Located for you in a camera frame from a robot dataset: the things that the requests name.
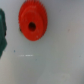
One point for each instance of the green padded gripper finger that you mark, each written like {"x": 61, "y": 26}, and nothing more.
{"x": 3, "y": 29}

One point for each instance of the red plastic gear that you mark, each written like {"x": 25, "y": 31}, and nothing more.
{"x": 33, "y": 19}

